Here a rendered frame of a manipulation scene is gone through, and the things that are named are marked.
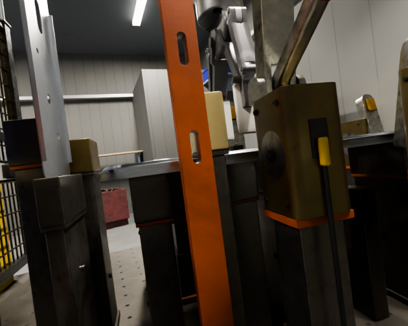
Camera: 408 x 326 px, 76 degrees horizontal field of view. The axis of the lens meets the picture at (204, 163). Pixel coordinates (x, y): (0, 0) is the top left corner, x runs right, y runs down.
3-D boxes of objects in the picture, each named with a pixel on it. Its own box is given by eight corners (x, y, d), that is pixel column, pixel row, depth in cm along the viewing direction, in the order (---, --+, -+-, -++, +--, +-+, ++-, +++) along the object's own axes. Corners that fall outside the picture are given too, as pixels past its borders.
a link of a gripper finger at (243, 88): (247, 70, 36) (256, 62, 33) (252, 107, 36) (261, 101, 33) (237, 71, 36) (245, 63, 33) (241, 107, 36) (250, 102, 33)
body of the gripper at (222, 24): (250, -22, 38) (258, 41, 38) (231, 12, 46) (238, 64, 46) (201, -23, 36) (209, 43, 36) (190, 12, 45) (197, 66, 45)
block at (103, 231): (120, 315, 54) (96, 141, 53) (116, 340, 46) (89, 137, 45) (78, 325, 52) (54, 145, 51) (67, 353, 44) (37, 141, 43)
